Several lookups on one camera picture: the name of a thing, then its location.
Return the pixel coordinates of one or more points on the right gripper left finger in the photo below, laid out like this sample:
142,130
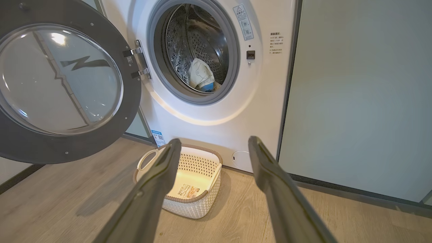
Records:
145,202

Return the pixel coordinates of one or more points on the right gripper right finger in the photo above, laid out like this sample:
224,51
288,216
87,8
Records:
287,209

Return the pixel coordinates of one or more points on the round dark glass washer door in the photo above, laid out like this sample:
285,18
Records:
20,145

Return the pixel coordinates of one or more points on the cream garment with blue patches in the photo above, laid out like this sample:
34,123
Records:
200,72

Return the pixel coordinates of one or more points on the white front-load washing machine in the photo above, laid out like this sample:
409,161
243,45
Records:
209,128

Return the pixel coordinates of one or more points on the metal door hinge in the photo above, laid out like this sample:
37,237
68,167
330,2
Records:
141,60

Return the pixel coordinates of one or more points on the black door latch socket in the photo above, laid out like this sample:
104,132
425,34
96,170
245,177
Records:
250,55

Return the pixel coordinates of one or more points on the stainless steel washing machine drum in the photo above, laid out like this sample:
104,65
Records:
202,40

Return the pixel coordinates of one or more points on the paper label in basket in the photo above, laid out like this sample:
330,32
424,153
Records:
188,191

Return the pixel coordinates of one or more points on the white perforated laundry basket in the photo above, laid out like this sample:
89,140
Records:
199,206

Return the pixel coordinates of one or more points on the blue energy label sticker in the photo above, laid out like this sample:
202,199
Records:
158,138

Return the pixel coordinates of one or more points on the round white filter cover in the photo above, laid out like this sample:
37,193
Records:
240,158

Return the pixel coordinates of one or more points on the black cabinet plinth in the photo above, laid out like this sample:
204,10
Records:
371,199

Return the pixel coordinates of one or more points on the pale teal cabinet panel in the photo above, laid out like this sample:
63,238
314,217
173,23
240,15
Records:
428,199
357,101

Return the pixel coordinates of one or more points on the small text sticker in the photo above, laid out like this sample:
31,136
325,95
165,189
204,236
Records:
276,43

